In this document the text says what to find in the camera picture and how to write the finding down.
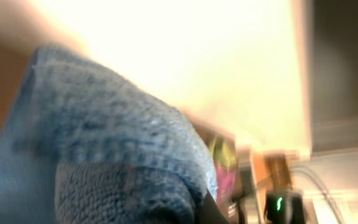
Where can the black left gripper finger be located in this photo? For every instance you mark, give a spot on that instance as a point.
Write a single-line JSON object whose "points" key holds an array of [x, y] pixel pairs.
{"points": [[209, 213]]}

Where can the blue microfibre cloth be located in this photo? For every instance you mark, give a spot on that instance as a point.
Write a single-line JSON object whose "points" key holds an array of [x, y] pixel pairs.
{"points": [[82, 144]]}

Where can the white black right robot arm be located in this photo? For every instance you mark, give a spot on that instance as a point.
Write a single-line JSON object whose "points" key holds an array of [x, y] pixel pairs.
{"points": [[283, 206]]}

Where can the crumpled purple cloth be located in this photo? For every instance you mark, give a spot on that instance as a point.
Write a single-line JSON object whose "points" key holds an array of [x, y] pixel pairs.
{"points": [[226, 181]]}

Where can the crumpled green cloth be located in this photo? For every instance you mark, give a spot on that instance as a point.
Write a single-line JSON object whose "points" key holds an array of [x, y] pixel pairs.
{"points": [[223, 153]]}

